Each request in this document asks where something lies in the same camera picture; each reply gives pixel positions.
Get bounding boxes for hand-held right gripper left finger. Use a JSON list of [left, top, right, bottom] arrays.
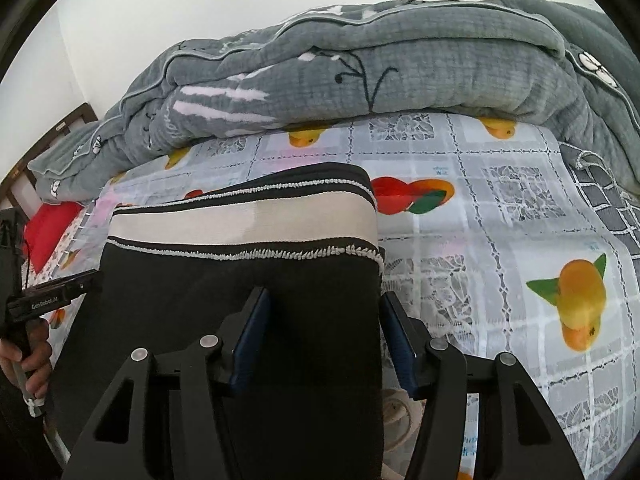
[[60, 286, 273, 480]]

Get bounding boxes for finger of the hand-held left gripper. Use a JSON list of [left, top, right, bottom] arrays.
[[67, 269, 103, 297]]

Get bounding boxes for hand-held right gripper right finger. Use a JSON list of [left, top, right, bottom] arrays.
[[380, 291, 586, 480]]

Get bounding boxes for black pants with white stripe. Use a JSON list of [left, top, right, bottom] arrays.
[[47, 161, 386, 480]]

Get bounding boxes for person's left hand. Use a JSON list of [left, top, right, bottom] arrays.
[[0, 319, 54, 402]]

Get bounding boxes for red pillow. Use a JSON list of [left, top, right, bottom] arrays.
[[22, 201, 83, 271]]

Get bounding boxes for wooden headboard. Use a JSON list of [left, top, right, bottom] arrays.
[[0, 102, 99, 211]]

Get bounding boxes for fruit print plastic sheet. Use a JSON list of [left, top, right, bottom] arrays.
[[30, 112, 640, 480]]

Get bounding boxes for grey plaid blanket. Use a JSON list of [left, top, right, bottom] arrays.
[[557, 141, 640, 261]]

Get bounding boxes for grey quilt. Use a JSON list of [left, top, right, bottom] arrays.
[[27, 0, 640, 206]]

